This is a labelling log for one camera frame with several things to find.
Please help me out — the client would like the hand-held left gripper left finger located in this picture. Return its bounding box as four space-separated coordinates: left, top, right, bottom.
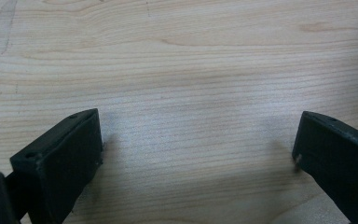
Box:
9 107 104 224

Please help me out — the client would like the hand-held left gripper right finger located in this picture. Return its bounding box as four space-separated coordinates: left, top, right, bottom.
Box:
292 110 358 224

